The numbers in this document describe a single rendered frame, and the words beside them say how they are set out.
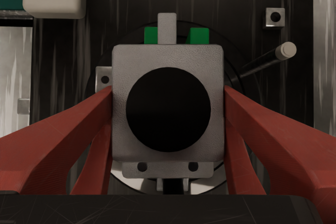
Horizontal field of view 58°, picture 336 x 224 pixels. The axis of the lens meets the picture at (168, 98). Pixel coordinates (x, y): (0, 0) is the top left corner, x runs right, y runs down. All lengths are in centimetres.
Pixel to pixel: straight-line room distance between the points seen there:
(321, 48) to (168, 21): 17
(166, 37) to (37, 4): 13
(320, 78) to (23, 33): 29
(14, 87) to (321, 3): 30
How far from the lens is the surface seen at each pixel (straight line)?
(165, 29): 16
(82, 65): 27
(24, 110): 28
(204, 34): 19
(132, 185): 24
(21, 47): 35
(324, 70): 30
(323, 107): 30
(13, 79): 35
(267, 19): 27
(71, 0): 26
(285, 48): 16
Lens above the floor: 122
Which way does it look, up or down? 88 degrees down
